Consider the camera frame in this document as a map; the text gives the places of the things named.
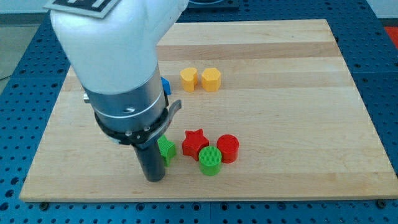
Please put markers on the fiducial marker tag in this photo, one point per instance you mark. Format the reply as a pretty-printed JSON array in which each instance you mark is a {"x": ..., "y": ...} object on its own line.
[{"x": 92, "y": 8}]

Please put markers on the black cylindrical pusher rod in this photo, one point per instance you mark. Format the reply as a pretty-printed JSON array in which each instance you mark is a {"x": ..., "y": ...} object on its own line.
[{"x": 151, "y": 161}]

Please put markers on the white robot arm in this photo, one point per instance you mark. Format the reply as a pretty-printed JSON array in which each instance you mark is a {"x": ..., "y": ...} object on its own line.
[{"x": 112, "y": 46}]

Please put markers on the green circle block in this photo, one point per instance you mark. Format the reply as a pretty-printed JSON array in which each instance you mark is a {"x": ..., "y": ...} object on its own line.
[{"x": 210, "y": 160}]

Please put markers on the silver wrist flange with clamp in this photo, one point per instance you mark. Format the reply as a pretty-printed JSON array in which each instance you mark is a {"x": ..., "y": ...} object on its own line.
[{"x": 139, "y": 116}]

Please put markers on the green star block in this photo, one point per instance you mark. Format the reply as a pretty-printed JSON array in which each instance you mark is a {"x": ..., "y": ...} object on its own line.
[{"x": 167, "y": 149}]

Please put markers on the yellow heart block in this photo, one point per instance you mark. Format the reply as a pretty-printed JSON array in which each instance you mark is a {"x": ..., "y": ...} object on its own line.
[{"x": 189, "y": 78}]

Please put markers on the red circle block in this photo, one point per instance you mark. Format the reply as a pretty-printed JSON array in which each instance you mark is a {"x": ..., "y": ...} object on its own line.
[{"x": 228, "y": 145}]

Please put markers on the blue block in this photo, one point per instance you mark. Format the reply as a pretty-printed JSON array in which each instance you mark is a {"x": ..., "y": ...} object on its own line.
[{"x": 166, "y": 86}]

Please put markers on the yellow hexagon block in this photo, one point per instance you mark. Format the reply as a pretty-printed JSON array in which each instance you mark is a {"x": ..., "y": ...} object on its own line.
[{"x": 211, "y": 79}]

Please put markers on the red star block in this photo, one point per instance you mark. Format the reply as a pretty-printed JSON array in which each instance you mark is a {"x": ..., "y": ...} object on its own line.
[{"x": 193, "y": 143}]

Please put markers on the wooden board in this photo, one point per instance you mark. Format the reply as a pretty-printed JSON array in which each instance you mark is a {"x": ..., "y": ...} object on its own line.
[{"x": 286, "y": 93}]

